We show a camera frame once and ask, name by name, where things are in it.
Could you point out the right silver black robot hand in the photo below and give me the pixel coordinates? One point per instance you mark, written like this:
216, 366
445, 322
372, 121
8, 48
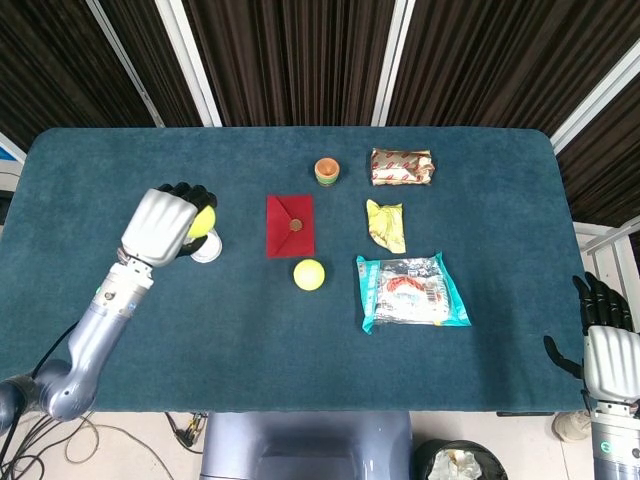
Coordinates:
612, 360

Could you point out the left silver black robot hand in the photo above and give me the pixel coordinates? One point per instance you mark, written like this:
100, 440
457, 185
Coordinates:
157, 225

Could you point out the yellow tennis ball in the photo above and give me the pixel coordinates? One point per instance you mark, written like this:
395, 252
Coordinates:
309, 275
205, 222

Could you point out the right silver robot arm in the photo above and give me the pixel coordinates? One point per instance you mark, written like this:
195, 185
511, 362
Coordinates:
617, 445

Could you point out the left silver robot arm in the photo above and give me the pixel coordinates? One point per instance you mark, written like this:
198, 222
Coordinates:
95, 340

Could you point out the clear plastic cup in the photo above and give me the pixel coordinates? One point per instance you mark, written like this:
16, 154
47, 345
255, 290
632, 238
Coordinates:
210, 250

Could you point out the white shoe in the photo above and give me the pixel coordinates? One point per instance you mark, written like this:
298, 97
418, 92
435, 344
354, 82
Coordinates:
572, 427

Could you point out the white metal rack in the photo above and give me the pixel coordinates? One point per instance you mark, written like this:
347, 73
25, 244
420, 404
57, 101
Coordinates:
607, 250

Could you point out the red envelope with gold button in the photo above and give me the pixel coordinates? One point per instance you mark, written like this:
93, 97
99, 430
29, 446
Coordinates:
280, 235

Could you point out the white blue board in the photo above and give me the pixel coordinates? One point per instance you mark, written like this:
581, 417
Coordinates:
7, 160

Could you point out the blue velvet tablecloth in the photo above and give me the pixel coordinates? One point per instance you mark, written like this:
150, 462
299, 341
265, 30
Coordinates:
280, 350

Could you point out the small orange green cup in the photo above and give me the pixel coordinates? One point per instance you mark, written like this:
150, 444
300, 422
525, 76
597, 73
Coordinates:
327, 172

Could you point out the black trash bin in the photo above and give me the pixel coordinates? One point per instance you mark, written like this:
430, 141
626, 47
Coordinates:
425, 460

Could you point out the teal clear snack bag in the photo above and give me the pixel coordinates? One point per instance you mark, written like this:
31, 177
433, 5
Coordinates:
410, 295

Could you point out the dark brown curtain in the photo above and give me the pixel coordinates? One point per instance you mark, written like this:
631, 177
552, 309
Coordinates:
300, 55

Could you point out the crumpled yellow snack wrapper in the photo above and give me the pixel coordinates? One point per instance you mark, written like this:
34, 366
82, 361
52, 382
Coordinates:
385, 227

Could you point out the gold red snack packet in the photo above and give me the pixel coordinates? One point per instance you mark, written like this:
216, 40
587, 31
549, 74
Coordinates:
400, 167

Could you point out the blue grey robot torso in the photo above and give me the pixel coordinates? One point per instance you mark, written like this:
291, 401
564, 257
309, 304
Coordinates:
305, 445

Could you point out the thin grey frame post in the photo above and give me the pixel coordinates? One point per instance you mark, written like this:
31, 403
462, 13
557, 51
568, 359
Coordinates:
125, 65

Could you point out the wide white frame post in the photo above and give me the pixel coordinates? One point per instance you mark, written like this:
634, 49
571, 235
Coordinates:
187, 60
595, 95
392, 60

